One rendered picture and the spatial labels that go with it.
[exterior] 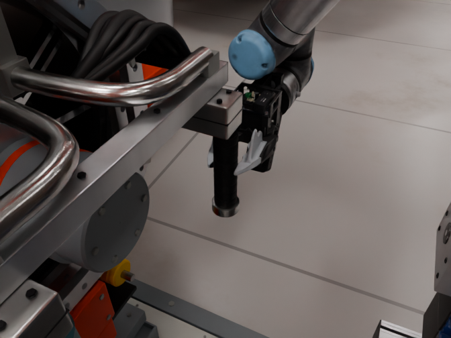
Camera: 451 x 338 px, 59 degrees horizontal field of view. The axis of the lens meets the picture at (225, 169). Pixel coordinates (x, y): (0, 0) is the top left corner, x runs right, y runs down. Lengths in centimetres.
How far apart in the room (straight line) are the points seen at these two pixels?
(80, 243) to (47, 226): 13
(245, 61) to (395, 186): 144
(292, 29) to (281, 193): 126
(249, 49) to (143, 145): 27
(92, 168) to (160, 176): 152
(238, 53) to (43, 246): 41
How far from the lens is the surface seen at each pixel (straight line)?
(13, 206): 32
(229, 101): 52
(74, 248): 48
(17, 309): 34
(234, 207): 63
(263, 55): 61
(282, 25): 61
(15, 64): 52
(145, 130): 42
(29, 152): 53
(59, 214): 34
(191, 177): 187
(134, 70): 71
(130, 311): 118
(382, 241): 170
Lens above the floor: 121
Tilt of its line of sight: 39 degrees down
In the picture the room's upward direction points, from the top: straight up
